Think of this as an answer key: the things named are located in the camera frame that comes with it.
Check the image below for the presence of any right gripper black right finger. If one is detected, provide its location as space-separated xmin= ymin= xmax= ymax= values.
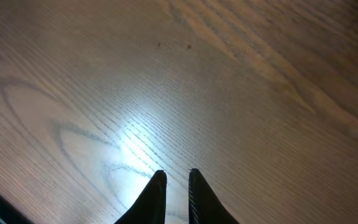
xmin=188 ymin=168 xmax=239 ymax=224

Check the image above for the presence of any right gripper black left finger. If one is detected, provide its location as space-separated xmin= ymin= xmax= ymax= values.
xmin=115 ymin=170 xmax=167 ymax=224

